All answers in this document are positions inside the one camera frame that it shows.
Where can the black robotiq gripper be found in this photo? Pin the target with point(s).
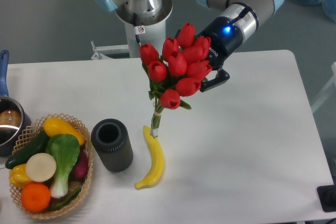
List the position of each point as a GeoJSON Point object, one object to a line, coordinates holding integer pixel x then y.
{"type": "Point", "coordinates": [226, 36]}

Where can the red tulip bouquet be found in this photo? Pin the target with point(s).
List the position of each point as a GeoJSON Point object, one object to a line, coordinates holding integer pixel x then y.
{"type": "Point", "coordinates": [176, 72]}

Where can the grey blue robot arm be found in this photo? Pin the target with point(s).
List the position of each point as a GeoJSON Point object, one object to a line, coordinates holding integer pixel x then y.
{"type": "Point", "coordinates": [253, 12]}

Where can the yellow plastic banana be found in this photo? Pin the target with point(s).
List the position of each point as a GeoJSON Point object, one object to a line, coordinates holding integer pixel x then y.
{"type": "Point", "coordinates": [156, 170]}

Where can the dark grey ribbed vase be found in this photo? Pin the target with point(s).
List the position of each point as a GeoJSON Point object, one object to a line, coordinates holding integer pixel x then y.
{"type": "Point", "coordinates": [111, 141]}

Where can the black device at edge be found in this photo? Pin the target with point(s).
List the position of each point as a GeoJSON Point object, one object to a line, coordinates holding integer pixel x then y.
{"type": "Point", "coordinates": [327, 197]}

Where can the purple red onion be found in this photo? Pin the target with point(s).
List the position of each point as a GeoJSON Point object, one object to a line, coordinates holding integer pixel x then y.
{"type": "Point", "coordinates": [81, 167]}

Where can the green bok choy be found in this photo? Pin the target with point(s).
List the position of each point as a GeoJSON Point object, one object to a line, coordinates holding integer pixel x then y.
{"type": "Point", "coordinates": [64, 148]}

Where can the yellow squash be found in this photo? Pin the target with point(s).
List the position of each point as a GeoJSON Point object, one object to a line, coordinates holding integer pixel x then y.
{"type": "Point", "coordinates": [55, 126]}

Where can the dark green cucumber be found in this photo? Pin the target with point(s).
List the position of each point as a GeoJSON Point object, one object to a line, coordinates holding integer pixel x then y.
{"type": "Point", "coordinates": [36, 145]}

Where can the woven wicker basket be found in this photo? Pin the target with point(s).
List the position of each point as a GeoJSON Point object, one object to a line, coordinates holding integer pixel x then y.
{"type": "Point", "coordinates": [27, 135]}

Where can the green chili pepper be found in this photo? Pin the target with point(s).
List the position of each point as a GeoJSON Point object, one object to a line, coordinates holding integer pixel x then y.
{"type": "Point", "coordinates": [66, 200]}

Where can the orange fruit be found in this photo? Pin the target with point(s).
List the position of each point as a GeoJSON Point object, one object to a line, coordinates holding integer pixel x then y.
{"type": "Point", "coordinates": [35, 197]}

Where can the yellow bell pepper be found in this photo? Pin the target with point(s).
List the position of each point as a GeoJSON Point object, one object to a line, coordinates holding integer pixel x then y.
{"type": "Point", "coordinates": [18, 176]}

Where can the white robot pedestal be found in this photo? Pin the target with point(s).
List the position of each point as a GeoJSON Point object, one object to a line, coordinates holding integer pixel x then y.
{"type": "Point", "coordinates": [144, 22]}

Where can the white frame at right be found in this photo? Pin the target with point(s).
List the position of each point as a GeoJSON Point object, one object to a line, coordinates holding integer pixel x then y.
{"type": "Point", "coordinates": [326, 91]}

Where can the blue handled saucepan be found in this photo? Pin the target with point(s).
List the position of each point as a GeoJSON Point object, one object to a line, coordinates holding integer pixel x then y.
{"type": "Point", "coordinates": [13, 117]}

